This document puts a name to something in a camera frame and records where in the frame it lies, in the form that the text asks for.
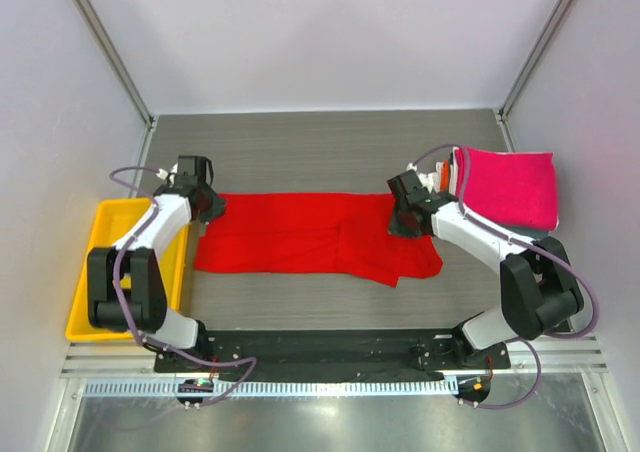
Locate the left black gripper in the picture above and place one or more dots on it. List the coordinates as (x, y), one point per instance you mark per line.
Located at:
(217, 209)

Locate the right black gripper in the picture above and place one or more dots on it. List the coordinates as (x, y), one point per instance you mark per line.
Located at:
(403, 222)

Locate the red t shirt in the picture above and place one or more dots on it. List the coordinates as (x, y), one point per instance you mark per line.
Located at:
(314, 233)

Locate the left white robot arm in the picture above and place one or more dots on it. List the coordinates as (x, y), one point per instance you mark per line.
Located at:
(125, 290)

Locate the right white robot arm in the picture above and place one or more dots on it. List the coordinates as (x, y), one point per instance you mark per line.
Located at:
(538, 292)

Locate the folded white t shirt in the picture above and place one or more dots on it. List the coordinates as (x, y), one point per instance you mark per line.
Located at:
(455, 170)

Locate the folded orange t shirt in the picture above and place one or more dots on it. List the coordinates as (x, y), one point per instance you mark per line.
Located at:
(443, 169)

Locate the yellow plastic bin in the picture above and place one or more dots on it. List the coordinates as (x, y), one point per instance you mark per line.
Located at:
(113, 219)

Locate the folded pink t shirt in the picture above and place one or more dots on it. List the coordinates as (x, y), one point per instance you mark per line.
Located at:
(512, 189)

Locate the folded grey-blue t shirt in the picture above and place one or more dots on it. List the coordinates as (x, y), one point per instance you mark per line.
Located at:
(534, 234)

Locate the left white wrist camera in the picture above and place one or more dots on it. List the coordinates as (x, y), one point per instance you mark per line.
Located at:
(168, 175)

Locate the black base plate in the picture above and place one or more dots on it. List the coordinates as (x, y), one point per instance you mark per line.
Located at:
(350, 355)

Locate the slotted white cable duct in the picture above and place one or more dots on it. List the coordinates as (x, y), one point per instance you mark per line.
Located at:
(201, 388)

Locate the left aluminium frame post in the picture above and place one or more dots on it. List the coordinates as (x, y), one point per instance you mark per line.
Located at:
(114, 60)

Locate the aluminium frame post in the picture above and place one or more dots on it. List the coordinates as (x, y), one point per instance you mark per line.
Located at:
(114, 60)
(550, 29)

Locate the right aluminium frame post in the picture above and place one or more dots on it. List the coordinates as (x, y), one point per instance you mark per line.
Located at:
(550, 29)

